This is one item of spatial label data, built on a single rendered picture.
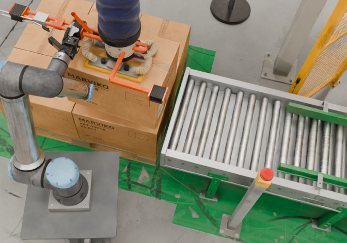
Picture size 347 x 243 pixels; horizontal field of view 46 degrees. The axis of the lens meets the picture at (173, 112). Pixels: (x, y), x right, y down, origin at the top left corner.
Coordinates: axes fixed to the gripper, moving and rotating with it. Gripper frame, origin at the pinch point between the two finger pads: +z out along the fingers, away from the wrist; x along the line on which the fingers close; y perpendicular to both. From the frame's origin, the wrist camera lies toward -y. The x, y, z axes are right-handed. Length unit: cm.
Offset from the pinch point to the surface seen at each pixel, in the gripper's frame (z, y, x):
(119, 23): -9.8, 31.5, 24.2
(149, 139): -19, 50, -76
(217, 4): 160, 68, -118
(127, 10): -7.4, 35.0, 32.4
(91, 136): -19, 6, -97
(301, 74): 41, 139, -45
